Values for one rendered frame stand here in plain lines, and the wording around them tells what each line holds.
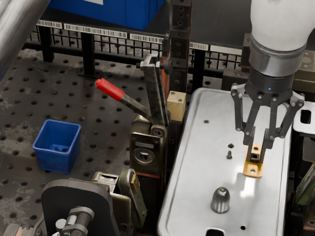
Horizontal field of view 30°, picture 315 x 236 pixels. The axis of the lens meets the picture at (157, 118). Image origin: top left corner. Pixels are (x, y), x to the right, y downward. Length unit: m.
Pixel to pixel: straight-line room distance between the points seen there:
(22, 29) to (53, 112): 0.43
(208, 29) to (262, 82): 0.48
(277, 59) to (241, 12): 0.58
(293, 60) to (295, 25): 0.08
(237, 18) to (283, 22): 0.60
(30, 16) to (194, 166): 0.49
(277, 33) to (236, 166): 0.35
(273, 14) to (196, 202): 0.39
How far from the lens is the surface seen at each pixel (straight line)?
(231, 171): 1.16
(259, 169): 1.16
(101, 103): 1.72
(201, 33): 1.44
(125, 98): 1.12
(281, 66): 0.96
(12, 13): 1.33
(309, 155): 1.25
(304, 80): 1.34
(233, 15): 1.51
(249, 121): 1.09
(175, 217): 1.08
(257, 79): 1.00
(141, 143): 1.16
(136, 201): 1.04
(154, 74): 1.05
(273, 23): 0.91
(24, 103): 1.76
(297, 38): 0.93
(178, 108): 1.20
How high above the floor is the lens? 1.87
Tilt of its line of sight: 44 degrees down
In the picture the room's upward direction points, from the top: 1 degrees clockwise
